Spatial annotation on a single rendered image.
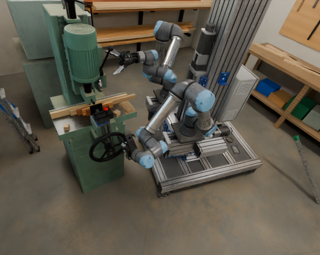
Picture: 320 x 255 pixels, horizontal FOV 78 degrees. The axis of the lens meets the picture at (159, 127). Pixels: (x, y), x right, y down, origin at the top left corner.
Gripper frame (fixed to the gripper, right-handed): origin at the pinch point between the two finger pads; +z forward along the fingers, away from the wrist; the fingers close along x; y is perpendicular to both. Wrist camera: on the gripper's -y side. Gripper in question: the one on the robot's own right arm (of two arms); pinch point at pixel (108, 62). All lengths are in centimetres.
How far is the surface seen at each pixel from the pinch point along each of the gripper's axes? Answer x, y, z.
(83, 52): -6.2, 6.0, 14.3
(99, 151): 55, -50, 13
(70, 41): -12.3, 8.0, 19.8
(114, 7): -126, -142, -89
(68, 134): 35, -28, 34
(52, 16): -33.0, -3.1, 22.4
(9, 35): -133, -215, 49
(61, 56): -16.5, -21.6, 21.9
